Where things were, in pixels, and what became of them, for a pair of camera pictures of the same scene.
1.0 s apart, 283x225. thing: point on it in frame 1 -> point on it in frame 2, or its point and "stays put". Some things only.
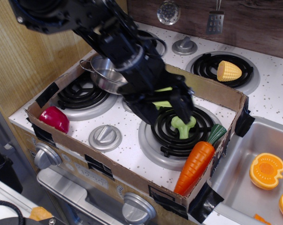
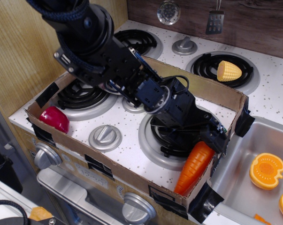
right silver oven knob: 137,210 stays put
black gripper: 146,73 -> 183,119
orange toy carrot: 196,161 stays put
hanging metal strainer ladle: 168,12 stays put
